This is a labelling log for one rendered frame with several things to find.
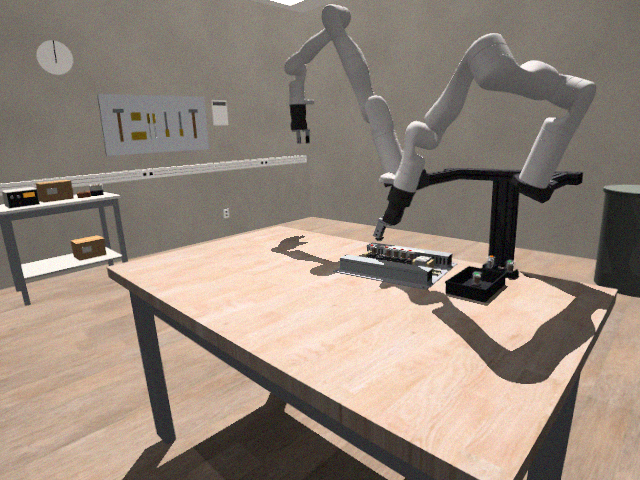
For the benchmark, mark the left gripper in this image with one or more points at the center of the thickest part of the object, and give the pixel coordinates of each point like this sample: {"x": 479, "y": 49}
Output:
{"x": 403, "y": 188}

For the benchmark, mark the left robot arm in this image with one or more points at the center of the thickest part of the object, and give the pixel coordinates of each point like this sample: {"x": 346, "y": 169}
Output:
{"x": 490, "y": 62}

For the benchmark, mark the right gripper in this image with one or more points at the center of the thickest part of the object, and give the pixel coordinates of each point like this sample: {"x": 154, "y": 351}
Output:
{"x": 298, "y": 115}

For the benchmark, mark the clear relay with orange button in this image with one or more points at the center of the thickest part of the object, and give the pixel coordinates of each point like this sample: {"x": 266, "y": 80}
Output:
{"x": 490, "y": 262}

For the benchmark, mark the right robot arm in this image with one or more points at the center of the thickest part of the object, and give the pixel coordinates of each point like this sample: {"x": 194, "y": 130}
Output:
{"x": 375, "y": 110}

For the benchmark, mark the clear relay with green button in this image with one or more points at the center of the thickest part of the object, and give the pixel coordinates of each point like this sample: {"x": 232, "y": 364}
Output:
{"x": 510, "y": 266}
{"x": 476, "y": 279}

